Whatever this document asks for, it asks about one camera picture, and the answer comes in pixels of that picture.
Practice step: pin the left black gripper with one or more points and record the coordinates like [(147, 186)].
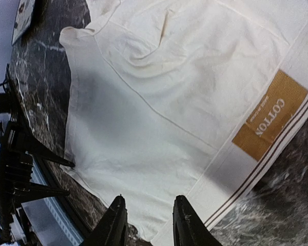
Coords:
[(16, 166)]

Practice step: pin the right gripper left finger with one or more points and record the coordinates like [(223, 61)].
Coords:
[(112, 229)]

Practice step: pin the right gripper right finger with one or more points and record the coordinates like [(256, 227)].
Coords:
[(188, 229)]

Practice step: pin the cream cotton boxer underwear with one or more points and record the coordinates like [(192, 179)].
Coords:
[(193, 98)]

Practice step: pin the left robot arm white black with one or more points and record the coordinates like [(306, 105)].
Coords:
[(7, 209)]

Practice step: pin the floral square tile coaster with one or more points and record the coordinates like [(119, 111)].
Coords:
[(24, 19)]

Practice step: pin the black front table rail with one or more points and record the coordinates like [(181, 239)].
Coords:
[(64, 205)]

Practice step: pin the white slotted cable duct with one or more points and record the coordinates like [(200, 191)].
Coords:
[(51, 223)]

